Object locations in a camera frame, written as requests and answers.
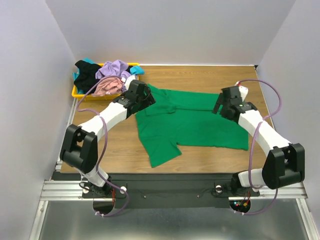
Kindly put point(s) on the teal t-shirt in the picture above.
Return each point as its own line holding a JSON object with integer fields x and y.
{"x": 135, "y": 70}

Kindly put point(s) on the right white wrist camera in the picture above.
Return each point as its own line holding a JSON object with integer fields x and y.
{"x": 243, "y": 90}

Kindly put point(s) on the lavender t-shirt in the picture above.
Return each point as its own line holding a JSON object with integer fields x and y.
{"x": 117, "y": 68}

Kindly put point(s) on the green t-shirt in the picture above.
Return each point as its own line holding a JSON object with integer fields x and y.
{"x": 182, "y": 118}

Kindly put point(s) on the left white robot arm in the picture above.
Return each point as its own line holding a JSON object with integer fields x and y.
{"x": 84, "y": 145}

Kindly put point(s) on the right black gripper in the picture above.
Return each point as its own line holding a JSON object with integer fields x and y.
{"x": 222, "y": 104}

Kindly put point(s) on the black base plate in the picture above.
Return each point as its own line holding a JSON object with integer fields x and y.
{"x": 155, "y": 191}

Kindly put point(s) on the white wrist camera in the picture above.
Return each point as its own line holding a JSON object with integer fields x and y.
{"x": 126, "y": 82}
{"x": 243, "y": 90}

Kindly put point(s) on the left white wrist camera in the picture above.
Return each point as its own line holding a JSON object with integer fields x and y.
{"x": 126, "y": 82}

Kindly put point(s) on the black t-shirt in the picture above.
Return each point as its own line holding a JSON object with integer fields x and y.
{"x": 86, "y": 77}

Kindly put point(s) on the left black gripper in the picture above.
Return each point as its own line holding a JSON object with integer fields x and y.
{"x": 147, "y": 95}

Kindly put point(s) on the pink t-shirt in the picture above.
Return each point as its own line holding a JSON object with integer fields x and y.
{"x": 109, "y": 85}

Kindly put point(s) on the yellow plastic bin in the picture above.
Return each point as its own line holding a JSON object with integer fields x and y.
{"x": 75, "y": 94}

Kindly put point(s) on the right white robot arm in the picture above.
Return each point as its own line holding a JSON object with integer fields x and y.
{"x": 285, "y": 161}

